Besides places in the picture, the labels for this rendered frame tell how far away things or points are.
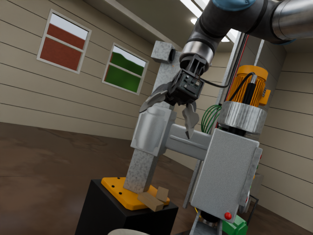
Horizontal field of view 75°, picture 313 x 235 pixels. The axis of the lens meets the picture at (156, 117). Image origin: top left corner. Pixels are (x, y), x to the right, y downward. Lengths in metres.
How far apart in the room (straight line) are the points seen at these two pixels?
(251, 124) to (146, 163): 1.02
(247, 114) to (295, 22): 0.60
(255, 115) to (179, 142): 0.82
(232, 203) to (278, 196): 4.96
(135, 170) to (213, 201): 0.89
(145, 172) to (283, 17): 1.53
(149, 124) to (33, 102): 5.42
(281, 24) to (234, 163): 0.70
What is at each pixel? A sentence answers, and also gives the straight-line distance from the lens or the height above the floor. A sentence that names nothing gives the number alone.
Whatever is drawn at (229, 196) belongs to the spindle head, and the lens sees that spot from 1.11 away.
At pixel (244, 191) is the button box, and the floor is 1.28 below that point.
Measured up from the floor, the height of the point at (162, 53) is 1.97.
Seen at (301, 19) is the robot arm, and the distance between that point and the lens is 0.51.
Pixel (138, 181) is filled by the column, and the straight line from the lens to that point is 1.85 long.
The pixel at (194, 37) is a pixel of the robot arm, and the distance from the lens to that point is 0.62.
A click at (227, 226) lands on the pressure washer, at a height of 0.46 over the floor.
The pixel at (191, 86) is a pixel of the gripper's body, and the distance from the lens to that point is 0.52.
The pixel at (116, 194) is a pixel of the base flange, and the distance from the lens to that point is 1.80.
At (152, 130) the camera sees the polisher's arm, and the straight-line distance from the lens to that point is 1.68.
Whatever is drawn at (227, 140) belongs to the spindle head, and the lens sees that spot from 1.07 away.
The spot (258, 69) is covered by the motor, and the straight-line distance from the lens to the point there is 1.80.
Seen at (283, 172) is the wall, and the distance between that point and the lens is 5.98.
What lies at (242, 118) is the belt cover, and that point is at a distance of 1.04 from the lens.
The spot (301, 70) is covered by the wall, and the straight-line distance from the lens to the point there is 6.37.
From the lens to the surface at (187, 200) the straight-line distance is 3.95.
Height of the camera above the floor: 1.52
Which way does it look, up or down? 2 degrees down
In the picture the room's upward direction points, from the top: 17 degrees clockwise
